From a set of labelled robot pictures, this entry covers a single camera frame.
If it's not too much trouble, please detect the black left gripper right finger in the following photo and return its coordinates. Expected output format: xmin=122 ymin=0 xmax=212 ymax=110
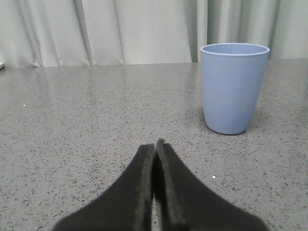
xmin=155 ymin=139 xmax=267 ymax=231

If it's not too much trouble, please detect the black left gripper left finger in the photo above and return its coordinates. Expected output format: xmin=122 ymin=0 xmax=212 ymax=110
xmin=53 ymin=144 xmax=154 ymax=231

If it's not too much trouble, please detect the blue plastic cup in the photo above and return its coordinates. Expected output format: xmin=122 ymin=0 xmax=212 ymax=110
xmin=200 ymin=43 xmax=270 ymax=135

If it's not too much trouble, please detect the grey-white pleated curtain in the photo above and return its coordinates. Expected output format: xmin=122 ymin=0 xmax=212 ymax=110
xmin=0 ymin=0 xmax=308 ymax=68

